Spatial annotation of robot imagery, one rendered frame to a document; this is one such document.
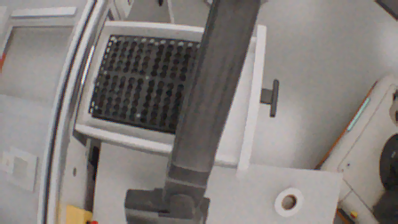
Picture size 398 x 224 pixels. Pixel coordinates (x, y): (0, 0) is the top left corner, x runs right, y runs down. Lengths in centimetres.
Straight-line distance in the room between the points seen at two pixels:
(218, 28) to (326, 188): 57
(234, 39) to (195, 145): 15
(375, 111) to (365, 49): 51
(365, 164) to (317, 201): 61
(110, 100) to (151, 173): 18
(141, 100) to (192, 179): 28
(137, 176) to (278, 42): 111
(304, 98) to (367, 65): 45
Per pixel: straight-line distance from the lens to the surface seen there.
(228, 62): 53
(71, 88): 80
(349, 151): 154
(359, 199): 153
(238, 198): 95
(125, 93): 86
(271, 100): 84
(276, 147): 176
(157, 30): 93
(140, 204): 69
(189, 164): 60
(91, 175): 106
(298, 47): 191
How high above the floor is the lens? 170
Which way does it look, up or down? 74 degrees down
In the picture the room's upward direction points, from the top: 7 degrees counter-clockwise
